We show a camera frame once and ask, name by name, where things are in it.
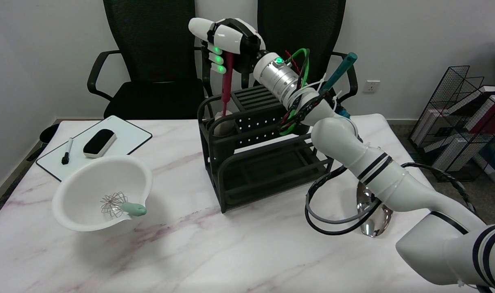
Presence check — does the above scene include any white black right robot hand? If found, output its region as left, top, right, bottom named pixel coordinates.
left=188, top=17, right=268, bottom=74

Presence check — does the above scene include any pink sponge bottle brush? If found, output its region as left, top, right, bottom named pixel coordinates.
left=213, top=52, right=235, bottom=137

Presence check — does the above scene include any teal bottle brush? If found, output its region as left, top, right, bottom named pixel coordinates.
left=319, top=52, right=358, bottom=93

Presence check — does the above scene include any black mesh office chair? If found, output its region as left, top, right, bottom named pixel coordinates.
left=241, top=0, right=358, bottom=117
left=87, top=0, right=213, bottom=120

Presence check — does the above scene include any dark green dish rack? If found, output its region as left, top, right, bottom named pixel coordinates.
left=197, top=83, right=341, bottom=212

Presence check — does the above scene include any small white whiteboard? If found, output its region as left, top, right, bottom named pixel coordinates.
left=36, top=116, right=153, bottom=182

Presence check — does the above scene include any black white whiteboard eraser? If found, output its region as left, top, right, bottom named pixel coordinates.
left=83, top=129, right=117, bottom=158

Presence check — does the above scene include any black whiteboard marker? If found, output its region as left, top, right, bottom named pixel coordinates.
left=61, top=138, right=74, bottom=165

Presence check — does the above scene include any black round floor object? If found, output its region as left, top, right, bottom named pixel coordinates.
left=39, top=123, right=60, bottom=145

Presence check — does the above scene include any white mixing bowl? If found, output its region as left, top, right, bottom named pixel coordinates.
left=52, top=155, right=153, bottom=232

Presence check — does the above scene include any shiny metal scoop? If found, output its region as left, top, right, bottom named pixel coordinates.
left=356, top=181, right=393, bottom=237

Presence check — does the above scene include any white book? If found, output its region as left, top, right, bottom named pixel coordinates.
left=431, top=136, right=470, bottom=172

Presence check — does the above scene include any maroon hardcover book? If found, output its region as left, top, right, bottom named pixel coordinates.
left=455, top=85, right=495, bottom=134

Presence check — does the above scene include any green robot cable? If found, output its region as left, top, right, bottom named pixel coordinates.
left=278, top=48, right=311, bottom=136

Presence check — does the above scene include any whisk with green handle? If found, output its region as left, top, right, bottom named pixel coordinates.
left=100, top=192, right=147, bottom=218

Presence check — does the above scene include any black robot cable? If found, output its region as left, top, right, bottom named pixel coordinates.
left=304, top=163, right=477, bottom=236

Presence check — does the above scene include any black wire magazine rack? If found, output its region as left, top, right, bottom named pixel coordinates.
left=410, top=66, right=495, bottom=183

